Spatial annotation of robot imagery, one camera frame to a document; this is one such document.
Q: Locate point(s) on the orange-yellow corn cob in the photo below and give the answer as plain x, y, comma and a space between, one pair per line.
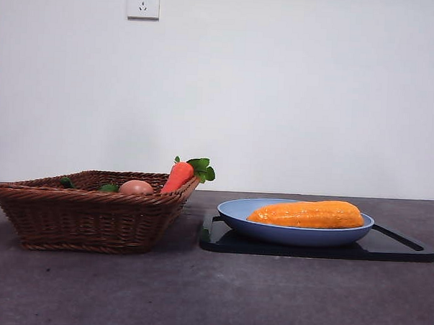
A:
308, 214

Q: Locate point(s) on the brown egg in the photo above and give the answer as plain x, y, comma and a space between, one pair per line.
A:
136, 188

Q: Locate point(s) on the green leafy vegetable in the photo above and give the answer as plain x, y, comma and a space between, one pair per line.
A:
108, 188

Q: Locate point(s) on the white wall socket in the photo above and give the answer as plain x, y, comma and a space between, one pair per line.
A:
143, 2

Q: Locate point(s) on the black flat tray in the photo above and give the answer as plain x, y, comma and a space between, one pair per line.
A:
306, 251

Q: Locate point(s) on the blue round plate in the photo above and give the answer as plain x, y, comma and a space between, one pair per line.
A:
293, 235

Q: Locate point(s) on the orange carrot with green leaves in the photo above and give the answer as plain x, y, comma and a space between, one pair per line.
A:
178, 175

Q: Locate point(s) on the brown wicker basket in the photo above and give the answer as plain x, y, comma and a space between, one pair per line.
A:
74, 217

